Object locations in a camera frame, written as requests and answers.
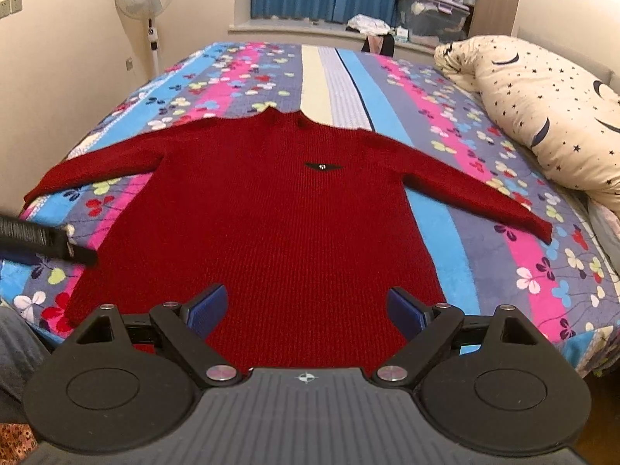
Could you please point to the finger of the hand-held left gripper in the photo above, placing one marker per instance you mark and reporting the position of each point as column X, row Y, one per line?
column 34, row 235

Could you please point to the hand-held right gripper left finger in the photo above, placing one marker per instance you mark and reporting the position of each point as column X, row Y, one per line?
column 208, row 312

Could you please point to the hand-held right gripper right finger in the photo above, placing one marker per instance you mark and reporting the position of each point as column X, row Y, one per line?
column 404, row 312

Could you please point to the red knitted sweater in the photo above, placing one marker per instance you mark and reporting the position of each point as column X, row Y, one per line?
column 290, row 232

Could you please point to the person's grey pants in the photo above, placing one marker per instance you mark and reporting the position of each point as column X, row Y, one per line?
column 19, row 363

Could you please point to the brown floral patterned cloth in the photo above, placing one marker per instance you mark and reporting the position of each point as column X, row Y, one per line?
column 14, row 445

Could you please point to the cream star print pillow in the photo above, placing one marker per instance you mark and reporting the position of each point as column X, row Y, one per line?
column 542, row 106

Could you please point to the striped floral blanket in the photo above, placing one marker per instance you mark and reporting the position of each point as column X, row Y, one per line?
column 339, row 72

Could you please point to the white crumpled cloth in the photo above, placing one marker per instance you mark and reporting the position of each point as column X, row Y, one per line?
column 368, row 23

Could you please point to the white window sill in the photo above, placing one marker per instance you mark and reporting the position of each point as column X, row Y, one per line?
column 290, row 29

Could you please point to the clear plastic storage box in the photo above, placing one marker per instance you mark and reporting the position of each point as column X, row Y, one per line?
column 431, row 14

